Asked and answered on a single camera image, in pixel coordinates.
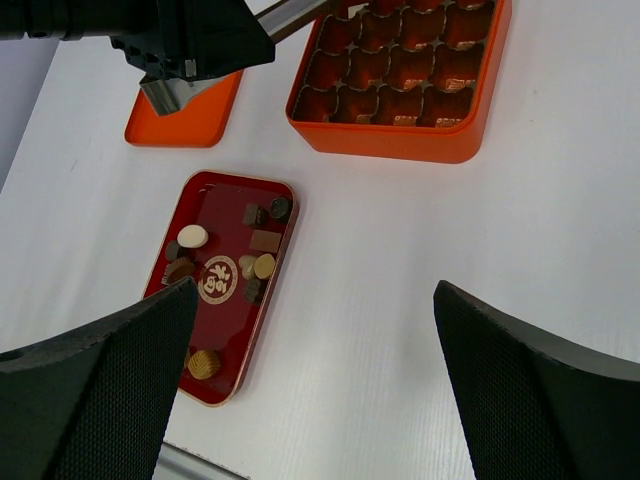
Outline dark small chocolate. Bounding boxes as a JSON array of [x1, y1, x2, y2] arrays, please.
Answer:
[[165, 240, 184, 262]]

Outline metal tongs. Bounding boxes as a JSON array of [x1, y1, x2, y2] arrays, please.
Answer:
[[140, 1, 333, 116]]

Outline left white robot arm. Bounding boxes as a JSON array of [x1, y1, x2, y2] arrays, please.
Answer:
[[1, 0, 275, 81]]

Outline cream heart chocolate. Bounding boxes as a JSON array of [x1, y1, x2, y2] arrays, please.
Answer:
[[238, 255, 257, 280]]

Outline brown ridged oval chocolate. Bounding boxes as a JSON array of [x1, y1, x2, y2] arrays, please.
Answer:
[[165, 257, 195, 285]]

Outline orange box lid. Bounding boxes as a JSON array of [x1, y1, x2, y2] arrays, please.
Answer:
[[124, 71, 243, 148]]

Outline golden leaf chocolate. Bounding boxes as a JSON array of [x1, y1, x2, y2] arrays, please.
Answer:
[[187, 350, 221, 380]]

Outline dark square chocolate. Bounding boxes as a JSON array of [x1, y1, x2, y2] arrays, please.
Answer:
[[242, 203, 268, 228]]

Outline red lacquer tray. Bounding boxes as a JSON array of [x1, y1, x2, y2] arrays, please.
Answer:
[[144, 171, 299, 406]]

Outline dark round chocolate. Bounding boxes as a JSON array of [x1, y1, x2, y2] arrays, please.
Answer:
[[269, 196, 293, 223]]

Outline white oval chocolate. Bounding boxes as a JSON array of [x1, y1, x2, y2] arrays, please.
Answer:
[[177, 224, 209, 249]]

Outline orange chocolate box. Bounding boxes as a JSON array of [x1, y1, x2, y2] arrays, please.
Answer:
[[286, 0, 512, 164]]

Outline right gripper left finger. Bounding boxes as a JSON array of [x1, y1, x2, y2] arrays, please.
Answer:
[[1, 278, 198, 479]]

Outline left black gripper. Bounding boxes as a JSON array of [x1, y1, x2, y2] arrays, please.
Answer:
[[110, 1, 275, 79]]

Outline tan round chocolate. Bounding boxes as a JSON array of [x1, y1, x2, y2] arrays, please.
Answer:
[[253, 253, 276, 280]]

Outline dark ridged chocolate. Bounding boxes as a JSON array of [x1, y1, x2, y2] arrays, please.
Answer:
[[243, 278, 265, 305]]

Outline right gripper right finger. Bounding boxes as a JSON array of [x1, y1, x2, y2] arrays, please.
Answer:
[[433, 281, 639, 479]]

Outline brown rectangular chocolate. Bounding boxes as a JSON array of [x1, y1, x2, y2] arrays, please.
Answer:
[[249, 230, 282, 253]]

